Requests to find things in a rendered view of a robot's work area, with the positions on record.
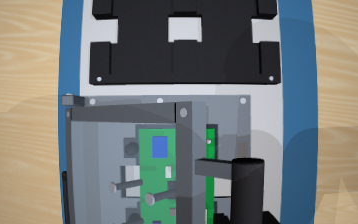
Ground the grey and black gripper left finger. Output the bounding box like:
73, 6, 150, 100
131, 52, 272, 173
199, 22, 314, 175
213, 213, 231, 224

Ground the green circuit board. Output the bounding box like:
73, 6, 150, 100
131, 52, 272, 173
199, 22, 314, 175
206, 128, 215, 224

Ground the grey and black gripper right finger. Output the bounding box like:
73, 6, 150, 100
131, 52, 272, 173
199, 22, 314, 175
262, 211, 280, 224

